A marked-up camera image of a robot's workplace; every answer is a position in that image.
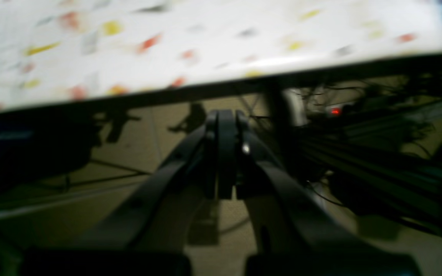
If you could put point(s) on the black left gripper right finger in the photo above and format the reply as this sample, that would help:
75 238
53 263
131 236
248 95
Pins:
285 220

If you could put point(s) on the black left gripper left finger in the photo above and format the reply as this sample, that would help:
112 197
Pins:
157 216

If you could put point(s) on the white power strip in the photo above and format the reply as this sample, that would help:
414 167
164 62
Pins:
335 110

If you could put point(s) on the white table leg post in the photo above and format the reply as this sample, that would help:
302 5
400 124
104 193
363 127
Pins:
296 107

